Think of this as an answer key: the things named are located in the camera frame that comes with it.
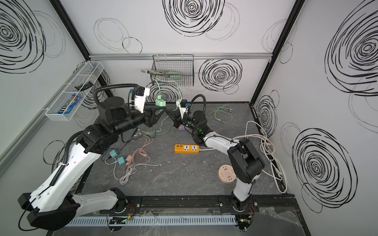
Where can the round pink power socket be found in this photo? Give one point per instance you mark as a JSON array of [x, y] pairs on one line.
[[226, 174]]

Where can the white slotted cable duct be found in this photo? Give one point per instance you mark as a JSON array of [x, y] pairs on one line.
[[190, 220]]

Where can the green tongs in basket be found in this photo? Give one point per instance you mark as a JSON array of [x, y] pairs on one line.
[[168, 77]]

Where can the blue candy packet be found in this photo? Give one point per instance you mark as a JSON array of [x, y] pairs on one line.
[[70, 104]]

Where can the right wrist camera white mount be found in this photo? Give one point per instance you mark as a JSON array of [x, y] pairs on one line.
[[182, 106]]

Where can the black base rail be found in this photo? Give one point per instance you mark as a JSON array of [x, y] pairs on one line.
[[213, 203]]

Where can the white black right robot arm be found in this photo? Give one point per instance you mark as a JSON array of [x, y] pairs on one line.
[[244, 158]]

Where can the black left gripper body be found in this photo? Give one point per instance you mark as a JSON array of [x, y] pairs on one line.
[[149, 118]]

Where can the purple power strip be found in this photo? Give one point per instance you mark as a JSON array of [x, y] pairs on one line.
[[182, 128]]

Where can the teal charger adapter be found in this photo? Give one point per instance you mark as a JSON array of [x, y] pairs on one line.
[[122, 161], [114, 153]]

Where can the white wire wall shelf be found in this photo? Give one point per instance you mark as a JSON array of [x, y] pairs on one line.
[[88, 71]]

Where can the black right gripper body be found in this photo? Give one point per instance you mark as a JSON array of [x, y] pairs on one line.
[[178, 120]]

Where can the orange power strip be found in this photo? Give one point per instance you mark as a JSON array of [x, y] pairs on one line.
[[186, 149]]

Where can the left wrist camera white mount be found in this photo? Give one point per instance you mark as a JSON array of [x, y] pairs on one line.
[[140, 94]]

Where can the light green charger adapter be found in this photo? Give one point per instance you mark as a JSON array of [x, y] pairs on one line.
[[159, 101]]

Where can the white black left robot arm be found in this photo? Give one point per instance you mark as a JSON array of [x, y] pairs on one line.
[[51, 206]]

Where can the black wire wall basket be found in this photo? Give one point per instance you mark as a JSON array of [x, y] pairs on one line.
[[174, 69]]

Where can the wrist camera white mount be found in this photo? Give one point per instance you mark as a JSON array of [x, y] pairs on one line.
[[140, 94], [182, 106]]

